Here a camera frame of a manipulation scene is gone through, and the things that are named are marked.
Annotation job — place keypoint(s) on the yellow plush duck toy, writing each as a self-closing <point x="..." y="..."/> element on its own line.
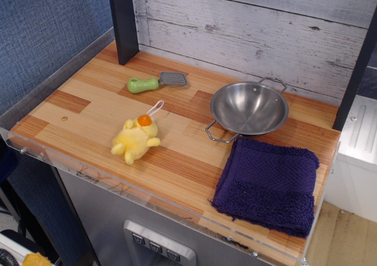
<point x="137" y="136"/>

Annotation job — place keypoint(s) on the purple terry cloth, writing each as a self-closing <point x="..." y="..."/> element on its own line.
<point x="269" y="185"/>

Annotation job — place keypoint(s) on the grey button control panel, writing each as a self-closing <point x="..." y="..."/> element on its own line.
<point x="148" y="247"/>

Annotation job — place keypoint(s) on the white side cabinet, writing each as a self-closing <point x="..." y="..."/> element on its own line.
<point x="352" y="182"/>

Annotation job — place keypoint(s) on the clear acrylic edge guard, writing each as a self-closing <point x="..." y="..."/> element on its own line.
<point x="166" y="191"/>

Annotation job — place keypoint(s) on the yellow crumpled object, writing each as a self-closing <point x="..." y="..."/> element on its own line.
<point x="36" y="259"/>

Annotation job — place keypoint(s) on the dark left upright post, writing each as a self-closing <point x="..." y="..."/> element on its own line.
<point x="125" y="31"/>

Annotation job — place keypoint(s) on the dark upright post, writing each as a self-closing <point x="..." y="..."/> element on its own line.
<point x="125" y="31"/>
<point x="357" y="75"/>

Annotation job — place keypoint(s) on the green-handled grey toy spatula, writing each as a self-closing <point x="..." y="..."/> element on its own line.
<point x="136" y="85"/>

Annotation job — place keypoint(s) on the steel two-handled pot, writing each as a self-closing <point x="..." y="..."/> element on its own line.
<point x="249" y="108"/>

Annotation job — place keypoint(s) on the dark right upright post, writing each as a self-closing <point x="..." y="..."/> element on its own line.
<point x="357" y="75"/>

